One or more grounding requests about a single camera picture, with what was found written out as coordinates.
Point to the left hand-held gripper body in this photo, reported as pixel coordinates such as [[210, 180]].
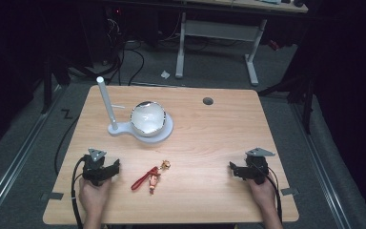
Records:
[[94, 169]]

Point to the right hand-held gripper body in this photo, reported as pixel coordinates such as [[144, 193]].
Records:
[[256, 167]]

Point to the person's right hand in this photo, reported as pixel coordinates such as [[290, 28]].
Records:
[[262, 194]]

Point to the person's left hand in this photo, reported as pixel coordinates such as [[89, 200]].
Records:
[[92, 197]]

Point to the grey tape piece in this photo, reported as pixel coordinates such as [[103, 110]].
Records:
[[289, 191], [53, 196]]

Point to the white bowl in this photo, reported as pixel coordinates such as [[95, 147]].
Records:
[[148, 118]]

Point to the white stand with pole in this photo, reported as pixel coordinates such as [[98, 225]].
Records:
[[109, 105]]

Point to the white paper scrap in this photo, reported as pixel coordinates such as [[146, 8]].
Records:
[[165, 74]]

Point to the desk with white legs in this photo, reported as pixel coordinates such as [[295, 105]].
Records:
[[222, 30]]

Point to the metal floor rail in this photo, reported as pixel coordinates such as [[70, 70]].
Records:
[[317, 159], [16, 162]]

